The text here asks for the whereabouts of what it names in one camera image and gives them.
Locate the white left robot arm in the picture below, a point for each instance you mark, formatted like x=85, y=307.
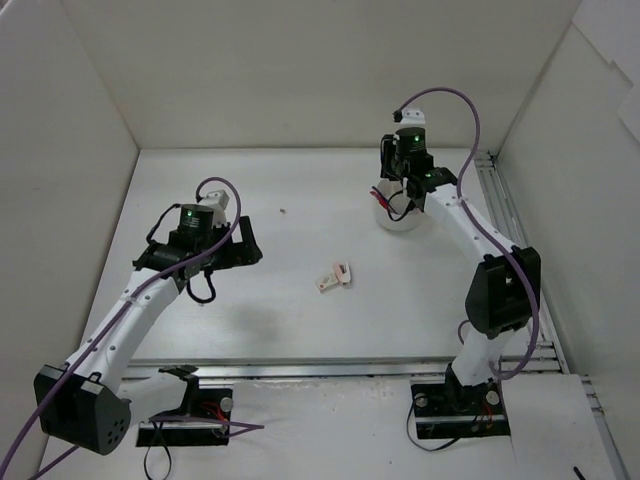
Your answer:
x=84, y=402

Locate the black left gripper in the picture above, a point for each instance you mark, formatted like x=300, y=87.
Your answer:
x=239, y=248

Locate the white staples box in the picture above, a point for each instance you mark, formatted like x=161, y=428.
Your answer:
x=326, y=282

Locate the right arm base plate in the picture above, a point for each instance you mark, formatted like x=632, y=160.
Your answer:
x=447, y=411

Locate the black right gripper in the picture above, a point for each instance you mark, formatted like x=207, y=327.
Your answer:
x=388, y=163

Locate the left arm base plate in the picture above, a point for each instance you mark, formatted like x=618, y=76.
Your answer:
x=201, y=418

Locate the aluminium side rail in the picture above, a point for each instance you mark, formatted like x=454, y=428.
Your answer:
x=512, y=283

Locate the red gel pen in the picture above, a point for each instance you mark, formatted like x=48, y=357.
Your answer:
x=381, y=199

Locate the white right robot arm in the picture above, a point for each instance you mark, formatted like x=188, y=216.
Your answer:
x=453, y=212

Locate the aluminium front rail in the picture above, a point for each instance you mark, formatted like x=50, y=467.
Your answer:
x=369, y=369

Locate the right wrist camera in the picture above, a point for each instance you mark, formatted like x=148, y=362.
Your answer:
x=409, y=117

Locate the pink white mini stapler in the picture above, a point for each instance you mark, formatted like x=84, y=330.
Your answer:
x=342, y=272

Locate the white round compartment organizer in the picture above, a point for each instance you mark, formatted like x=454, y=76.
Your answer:
x=399, y=202

